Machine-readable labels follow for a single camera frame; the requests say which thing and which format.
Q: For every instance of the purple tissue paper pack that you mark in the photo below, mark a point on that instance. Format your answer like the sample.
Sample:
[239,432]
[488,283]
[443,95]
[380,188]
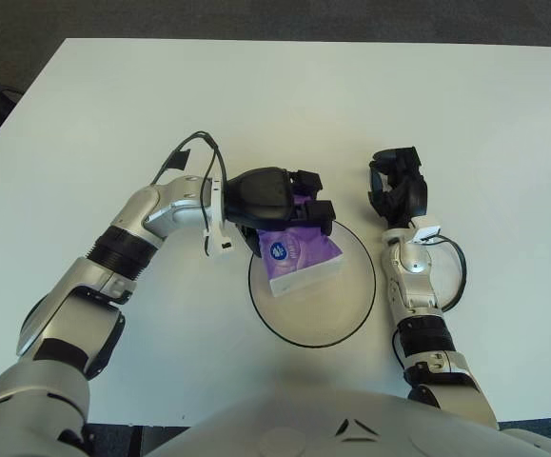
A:
[303,259]

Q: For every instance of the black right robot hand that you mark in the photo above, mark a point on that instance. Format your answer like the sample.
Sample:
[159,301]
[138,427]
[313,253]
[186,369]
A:
[410,190]

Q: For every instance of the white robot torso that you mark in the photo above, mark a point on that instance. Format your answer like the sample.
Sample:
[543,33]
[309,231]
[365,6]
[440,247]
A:
[303,423]

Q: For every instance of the black table leg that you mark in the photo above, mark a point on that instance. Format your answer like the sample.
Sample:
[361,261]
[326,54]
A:
[137,443]

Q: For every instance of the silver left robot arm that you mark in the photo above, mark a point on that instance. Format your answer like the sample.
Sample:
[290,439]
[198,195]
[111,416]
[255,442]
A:
[80,304]

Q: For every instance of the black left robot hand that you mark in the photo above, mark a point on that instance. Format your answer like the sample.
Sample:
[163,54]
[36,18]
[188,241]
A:
[258,195]

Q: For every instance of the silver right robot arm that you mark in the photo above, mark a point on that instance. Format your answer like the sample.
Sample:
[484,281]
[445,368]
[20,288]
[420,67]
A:
[418,295]

